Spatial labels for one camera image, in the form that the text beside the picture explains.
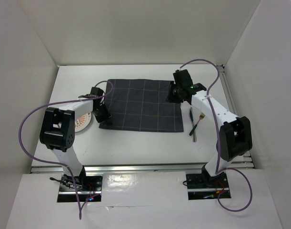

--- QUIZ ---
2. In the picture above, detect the dark checked cloth placemat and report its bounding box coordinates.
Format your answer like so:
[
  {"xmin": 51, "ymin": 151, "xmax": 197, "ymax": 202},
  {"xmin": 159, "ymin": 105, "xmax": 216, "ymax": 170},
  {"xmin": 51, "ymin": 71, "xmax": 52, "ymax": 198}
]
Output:
[{"xmin": 99, "ymin": 79, "xmax": 184, "ymax": 133}]

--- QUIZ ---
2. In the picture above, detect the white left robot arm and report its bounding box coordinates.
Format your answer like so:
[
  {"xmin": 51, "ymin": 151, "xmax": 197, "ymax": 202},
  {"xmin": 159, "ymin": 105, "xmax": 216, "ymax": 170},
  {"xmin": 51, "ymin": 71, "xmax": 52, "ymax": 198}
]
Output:
[{"xmin": 40, "ymin": 87, "xmax": 112, "ymax": 190}]

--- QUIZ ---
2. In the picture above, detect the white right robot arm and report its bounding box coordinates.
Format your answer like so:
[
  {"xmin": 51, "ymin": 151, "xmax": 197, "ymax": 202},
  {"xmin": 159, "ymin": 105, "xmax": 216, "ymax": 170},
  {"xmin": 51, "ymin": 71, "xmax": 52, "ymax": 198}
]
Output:
[{"xmin": 167, "ymin": 69, "xmax": 252, "ymax": 187}]

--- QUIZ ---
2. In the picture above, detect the orange sunburst patterned plate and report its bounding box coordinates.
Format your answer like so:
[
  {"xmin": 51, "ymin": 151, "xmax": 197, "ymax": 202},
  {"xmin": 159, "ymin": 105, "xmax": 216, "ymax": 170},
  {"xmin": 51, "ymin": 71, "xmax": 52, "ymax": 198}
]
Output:
[{"xmin": 75, "ymin": 112, "xmax": 92, "ymax": 133}]

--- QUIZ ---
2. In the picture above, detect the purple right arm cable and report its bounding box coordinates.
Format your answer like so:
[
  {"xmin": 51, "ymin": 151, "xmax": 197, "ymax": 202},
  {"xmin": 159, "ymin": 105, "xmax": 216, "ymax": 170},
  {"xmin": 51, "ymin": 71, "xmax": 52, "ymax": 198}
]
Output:
[{"xmin": 179, "ymin": 58, "xmax": 253, "ymax": 212}]

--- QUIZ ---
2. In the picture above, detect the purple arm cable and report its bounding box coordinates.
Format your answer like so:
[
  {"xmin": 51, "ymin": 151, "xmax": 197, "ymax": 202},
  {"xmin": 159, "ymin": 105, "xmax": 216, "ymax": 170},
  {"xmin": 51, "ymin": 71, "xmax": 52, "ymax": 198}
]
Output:
[
  {"xmin": 179, "ymin": 58, "xmax": 253, "ymax": 212},
  {"xmin": 18, "ymin": 80, "xmax": 115, "ymax": 220}
]

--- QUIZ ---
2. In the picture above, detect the green handled gold fork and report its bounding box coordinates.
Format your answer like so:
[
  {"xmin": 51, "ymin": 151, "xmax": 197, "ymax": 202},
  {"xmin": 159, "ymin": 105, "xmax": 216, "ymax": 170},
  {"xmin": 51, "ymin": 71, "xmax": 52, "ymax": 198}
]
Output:
[{"xmin": 189, "ymin": 113, "xmax": 205, "ymax": 136}]

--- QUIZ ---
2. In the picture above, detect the striped handled knife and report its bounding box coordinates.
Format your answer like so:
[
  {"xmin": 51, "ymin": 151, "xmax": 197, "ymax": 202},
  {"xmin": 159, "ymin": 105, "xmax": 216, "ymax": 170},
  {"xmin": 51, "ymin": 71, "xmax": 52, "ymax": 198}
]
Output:
[{"xmin": 189, "ymin": 107, "xmax": 197, "ymax": 142}]

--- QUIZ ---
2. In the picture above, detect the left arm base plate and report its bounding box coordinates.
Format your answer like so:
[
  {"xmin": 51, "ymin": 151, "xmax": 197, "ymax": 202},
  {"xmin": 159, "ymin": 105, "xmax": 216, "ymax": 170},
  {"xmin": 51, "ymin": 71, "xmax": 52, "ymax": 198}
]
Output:
[{"xmin": 56, "ymin": 175, "xmax": 103, "ymax": 203}]

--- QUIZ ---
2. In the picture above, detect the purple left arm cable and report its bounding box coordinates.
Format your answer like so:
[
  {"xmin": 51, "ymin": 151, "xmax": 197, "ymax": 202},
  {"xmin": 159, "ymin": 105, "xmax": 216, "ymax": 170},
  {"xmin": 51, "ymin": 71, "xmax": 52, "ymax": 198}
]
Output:
[{"xmin": 18, "ymin": 80, "xmax": 115, "ymax": 220}]

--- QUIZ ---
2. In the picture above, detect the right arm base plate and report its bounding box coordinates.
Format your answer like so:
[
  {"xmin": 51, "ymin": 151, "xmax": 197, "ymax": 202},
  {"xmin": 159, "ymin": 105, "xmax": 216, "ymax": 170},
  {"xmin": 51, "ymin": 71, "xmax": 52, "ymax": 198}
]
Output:
[{"xmin": 182, "ymin": 173, "xmax": 231, "ymax": 200}]

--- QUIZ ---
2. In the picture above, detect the aluminium right side rail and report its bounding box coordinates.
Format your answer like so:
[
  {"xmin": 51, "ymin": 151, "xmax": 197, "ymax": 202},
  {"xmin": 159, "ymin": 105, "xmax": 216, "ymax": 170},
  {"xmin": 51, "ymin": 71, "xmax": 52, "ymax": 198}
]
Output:
[{"xmin": 217, "ymin": 64, "xmax": 256, "ymax": 170}]

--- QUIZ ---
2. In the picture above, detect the aluminium rail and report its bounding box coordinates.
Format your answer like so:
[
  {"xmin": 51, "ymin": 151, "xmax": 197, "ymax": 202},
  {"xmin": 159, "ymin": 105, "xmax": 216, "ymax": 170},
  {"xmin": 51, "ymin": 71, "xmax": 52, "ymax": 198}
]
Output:
[
  {"xmin": 30, "ymin": 162, "xmax": 254, "ymax": 174},
  {"xmin": 217, "ymin": 64, "xmax": 256, "ymax": 170}
]

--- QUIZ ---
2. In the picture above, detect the aluminium front rail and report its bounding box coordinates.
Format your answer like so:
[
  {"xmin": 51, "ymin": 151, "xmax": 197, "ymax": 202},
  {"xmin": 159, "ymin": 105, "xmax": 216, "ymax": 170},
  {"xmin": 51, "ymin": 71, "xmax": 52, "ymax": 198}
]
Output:
[{"xmin": 30, "ymin": 162, "xmax": 254, "ymax": 174}]

